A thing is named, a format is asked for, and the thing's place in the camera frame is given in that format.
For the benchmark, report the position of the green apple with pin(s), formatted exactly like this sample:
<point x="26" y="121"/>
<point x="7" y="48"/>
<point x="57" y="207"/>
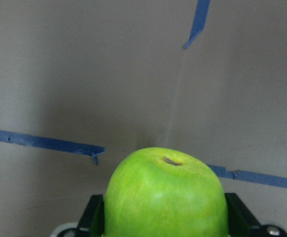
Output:
<point x="159" y="192"/>

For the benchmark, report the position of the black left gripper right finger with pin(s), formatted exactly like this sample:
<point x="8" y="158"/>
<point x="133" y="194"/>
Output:
<point x="242" y="223"/>

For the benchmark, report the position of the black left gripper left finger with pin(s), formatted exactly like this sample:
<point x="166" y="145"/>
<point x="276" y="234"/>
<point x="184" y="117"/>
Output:
<point x="92" y="219"/>

